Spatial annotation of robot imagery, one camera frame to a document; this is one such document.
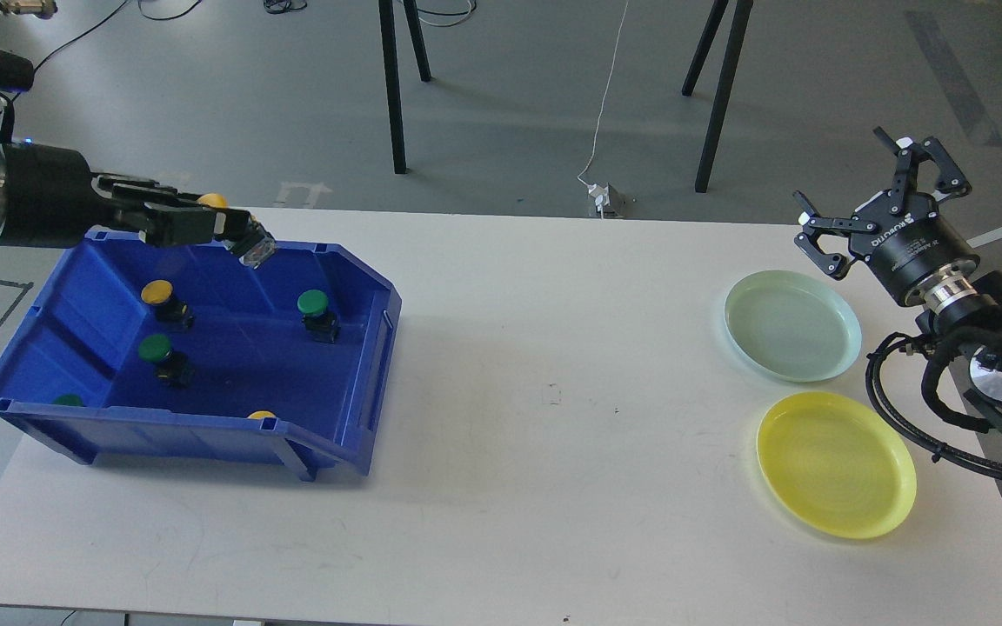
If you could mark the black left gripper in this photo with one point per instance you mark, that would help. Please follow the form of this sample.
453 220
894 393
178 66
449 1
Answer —
50 197

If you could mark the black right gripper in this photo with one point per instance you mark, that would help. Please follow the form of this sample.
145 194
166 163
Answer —
914 248

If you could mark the green push button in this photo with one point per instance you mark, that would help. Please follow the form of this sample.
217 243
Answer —
319 320
171 367

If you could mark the yellow push button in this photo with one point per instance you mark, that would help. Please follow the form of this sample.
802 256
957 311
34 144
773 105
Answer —
214 201

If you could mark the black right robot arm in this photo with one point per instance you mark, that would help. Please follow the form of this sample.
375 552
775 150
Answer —
960 324

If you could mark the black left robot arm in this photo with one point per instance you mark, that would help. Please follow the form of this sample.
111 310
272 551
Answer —
17 75

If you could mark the yellow button back left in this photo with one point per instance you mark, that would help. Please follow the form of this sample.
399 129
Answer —
166 306

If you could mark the pale green plate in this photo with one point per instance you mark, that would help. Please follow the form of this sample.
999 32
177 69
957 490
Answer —
791 327

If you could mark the green button bin corner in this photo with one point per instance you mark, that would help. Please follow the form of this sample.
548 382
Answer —
68 401

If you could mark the yellow plate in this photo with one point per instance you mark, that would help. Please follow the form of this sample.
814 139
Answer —
836 466

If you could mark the blue plastic bin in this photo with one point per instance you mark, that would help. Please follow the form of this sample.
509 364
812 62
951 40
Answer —
248 348

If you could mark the black tripod legs right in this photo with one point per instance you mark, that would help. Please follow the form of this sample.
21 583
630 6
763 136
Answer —
741 14

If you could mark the black tripod legs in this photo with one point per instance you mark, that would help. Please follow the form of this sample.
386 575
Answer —
741 14
391 69

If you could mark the white power adapter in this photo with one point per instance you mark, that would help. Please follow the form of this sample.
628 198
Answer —
606 201

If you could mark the black tripod legs left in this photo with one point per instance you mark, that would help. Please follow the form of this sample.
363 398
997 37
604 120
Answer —
391 69

